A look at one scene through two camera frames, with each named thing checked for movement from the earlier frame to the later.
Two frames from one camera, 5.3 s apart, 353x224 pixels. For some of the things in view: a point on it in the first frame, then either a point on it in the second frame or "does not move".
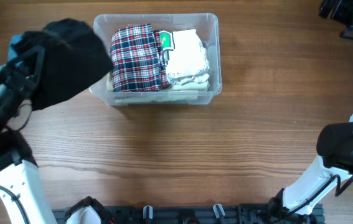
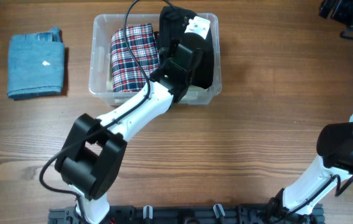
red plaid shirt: (139, 62) does not move
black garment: (73, 57) → (173, 22)
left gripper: (29, 83) → (173, 48)
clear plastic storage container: (161, 59) does not move
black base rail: (188, 215) does not move
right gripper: (340, 14) does not move
